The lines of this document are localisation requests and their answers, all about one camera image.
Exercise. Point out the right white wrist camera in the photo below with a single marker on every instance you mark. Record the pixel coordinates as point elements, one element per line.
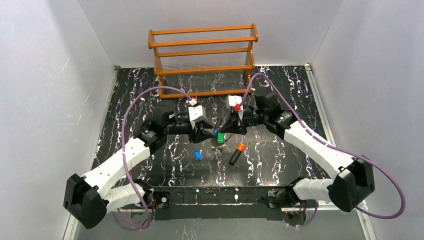
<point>234,105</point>

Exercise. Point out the orange capped black marker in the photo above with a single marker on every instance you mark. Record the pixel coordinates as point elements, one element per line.
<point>236,155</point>

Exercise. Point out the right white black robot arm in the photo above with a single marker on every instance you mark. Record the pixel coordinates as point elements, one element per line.
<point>350,180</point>

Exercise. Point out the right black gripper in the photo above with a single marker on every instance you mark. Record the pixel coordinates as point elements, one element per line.
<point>236,122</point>

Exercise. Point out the orange wooden shelf rack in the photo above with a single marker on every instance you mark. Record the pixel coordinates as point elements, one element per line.
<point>203,50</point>

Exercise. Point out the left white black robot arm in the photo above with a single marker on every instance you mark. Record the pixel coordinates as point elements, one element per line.
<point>91,196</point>

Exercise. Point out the blue capped black marker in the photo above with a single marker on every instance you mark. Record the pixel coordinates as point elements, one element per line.
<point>217,125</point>

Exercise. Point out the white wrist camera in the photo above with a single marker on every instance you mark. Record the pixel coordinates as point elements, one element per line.
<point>234,105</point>
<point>196,112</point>

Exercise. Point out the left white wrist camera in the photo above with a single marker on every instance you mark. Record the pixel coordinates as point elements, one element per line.
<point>196,112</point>

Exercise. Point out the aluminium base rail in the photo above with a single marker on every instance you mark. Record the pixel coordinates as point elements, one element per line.
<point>230,213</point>

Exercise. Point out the blue key tag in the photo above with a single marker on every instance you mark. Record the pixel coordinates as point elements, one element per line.
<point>198,155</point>

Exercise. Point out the green key tag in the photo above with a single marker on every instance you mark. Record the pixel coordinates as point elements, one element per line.
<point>220,138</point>

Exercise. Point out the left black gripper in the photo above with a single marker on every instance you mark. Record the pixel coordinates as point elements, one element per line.
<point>198,131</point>

